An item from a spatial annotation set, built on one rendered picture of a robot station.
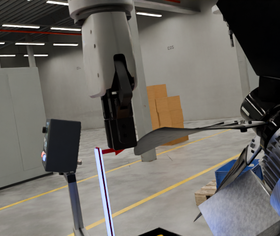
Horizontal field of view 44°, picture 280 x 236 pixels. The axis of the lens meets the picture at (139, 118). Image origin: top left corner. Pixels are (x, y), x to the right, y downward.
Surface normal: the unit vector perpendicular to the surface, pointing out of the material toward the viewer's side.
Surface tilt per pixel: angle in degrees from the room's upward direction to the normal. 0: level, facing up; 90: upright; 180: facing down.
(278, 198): 92
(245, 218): 55
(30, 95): 90
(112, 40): 87
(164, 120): 90
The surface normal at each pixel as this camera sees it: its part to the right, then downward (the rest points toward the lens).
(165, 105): -0.66, 0.14
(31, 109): 0.74, -0.07
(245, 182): -0.56, -0.46
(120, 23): 0.44, -0.16
